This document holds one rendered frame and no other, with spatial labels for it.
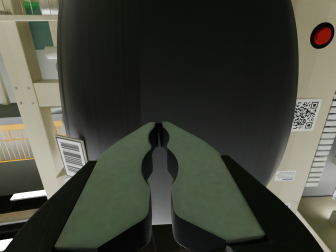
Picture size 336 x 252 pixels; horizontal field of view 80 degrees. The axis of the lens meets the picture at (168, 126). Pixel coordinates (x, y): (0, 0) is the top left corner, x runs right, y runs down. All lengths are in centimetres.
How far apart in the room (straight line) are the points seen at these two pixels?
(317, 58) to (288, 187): 32
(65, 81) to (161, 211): 21
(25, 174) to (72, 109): 1215
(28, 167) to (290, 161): 1188
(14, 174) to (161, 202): 1232
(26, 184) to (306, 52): 1260
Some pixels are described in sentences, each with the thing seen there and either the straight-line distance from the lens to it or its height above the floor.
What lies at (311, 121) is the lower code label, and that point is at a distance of 55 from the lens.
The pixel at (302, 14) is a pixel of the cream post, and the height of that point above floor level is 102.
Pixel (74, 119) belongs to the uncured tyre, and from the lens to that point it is 25.
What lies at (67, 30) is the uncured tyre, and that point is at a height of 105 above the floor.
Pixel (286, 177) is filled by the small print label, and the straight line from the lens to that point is 60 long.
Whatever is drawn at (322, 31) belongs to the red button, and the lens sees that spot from 50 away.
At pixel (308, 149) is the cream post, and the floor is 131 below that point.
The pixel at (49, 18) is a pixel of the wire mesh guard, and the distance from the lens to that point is 89.
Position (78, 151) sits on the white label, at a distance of 25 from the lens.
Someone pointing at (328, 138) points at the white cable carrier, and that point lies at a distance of 62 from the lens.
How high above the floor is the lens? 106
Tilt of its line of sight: 23 degrees up
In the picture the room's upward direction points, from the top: 179 degrees clockwise
